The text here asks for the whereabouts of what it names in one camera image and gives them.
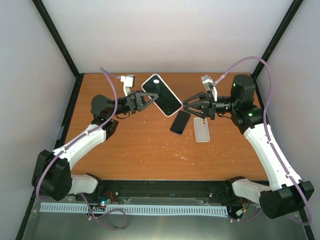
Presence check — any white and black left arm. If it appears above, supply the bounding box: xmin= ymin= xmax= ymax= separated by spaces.
xmin=31 ymin=90 xmax=159 ymax=202

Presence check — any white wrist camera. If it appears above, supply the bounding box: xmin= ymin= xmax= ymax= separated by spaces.
xmin=201 ymin=75 xmax=218 ymax=102
xmin=120 ymin=74 xmax=135 ymax=96

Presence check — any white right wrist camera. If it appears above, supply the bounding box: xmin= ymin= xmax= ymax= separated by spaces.
xmin=201 ymin=75 xmax=218 ymax=102

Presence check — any black corner post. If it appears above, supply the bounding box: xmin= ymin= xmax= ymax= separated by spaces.
xmin=32 ymin=0 xmax=82 ymax=78
xmin=251 ymin=0 xmax=305 ymax=76

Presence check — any small black phone white case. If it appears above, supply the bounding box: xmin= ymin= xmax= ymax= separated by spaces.
xmin=141 ymin=73 xmax=182 ymax=117

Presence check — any black right corner post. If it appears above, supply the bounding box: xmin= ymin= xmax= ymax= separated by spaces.
xmin=251 ymin=0 xmax=305 ymax=76

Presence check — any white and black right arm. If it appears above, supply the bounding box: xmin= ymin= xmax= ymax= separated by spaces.
xmin=183 ymin=74 xmax=314 ymax=219

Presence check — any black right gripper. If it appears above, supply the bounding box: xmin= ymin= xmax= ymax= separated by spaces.
xmin=182 ymin=91 xmax=238 ymax=120

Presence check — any white silicone phone case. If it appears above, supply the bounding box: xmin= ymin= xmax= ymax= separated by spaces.
xmin=193 ymin=117 xmax=211 ymax=143

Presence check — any light blue slotted cable duct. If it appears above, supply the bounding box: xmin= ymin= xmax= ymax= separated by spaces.
xmin=39 ymin=202 xmax=228 ymax=218

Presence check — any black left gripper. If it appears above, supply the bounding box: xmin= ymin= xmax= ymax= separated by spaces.
xmin=108 ymin=89 xmax=159 ymax=117

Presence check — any black left corner post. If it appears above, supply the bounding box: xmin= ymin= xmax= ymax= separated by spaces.
xmin=32 ymin=0 xmax=82 ymax=78

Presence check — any grey metal front plate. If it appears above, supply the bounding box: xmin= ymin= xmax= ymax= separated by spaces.
xmin=21 ymin=201 xmax=308 ymax=240

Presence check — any black aluminium frame rail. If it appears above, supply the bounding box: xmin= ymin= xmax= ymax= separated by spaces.
xmin=85 ymin=180 xmax=242 ymax=205

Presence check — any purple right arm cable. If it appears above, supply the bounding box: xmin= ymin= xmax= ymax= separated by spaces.
xmin=212 ymin=56 xmax=313 ymax=226

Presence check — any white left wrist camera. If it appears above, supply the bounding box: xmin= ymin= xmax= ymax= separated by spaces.
xmin=120 ymin=74 xmax=135 ymax=96

